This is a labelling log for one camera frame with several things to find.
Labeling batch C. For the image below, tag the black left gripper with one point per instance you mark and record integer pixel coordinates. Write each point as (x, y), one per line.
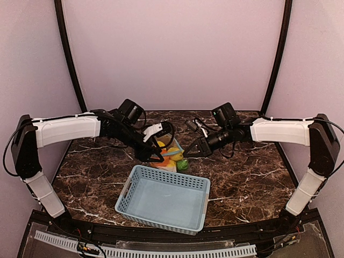
(145, 153)

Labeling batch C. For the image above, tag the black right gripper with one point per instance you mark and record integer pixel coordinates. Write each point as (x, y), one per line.
(203, 145)

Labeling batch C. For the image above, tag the yellow toy mango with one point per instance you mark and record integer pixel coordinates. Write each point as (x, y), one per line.
(161, 145)

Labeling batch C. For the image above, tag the orange toy fruit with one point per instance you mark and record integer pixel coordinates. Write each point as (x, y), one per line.
(168, 162)

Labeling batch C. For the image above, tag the clear zip bag blue zipper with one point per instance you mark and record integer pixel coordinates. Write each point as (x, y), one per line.
(171, 150)

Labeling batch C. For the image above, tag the green toy bitter gourd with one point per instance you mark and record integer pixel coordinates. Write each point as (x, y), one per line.
(182, 165)

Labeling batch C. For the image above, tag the yellow wrinkled toy fruit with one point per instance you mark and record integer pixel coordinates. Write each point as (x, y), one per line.
(178, 157)

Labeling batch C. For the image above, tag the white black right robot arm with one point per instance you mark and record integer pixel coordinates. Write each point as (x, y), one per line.
(316, 133)

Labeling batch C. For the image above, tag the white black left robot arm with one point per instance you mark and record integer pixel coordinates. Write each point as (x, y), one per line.
(32, 134)

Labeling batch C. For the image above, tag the light blue perforated plastic basket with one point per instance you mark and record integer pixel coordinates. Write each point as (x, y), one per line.
(167, 200)

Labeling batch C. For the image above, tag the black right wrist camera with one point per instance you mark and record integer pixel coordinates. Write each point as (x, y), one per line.
(226, 116)

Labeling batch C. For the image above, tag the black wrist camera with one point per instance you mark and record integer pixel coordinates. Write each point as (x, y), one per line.
(130, 108)
(226, 116)

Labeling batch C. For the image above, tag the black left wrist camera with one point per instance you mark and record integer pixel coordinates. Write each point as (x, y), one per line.
(130, 108)

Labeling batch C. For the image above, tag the black table front rail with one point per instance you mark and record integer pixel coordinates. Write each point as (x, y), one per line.
(252, 232)

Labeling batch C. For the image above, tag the white slotted cable duct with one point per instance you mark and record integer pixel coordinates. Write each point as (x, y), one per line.
(148, 249)

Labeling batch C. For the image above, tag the black frame post right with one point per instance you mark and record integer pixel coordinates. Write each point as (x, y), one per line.
(278, 56)

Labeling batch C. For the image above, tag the black frame post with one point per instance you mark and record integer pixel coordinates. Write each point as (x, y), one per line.
(278, 56)
(60, 18)

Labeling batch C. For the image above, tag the black frame post left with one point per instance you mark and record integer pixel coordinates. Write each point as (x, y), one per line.
(60, 18)

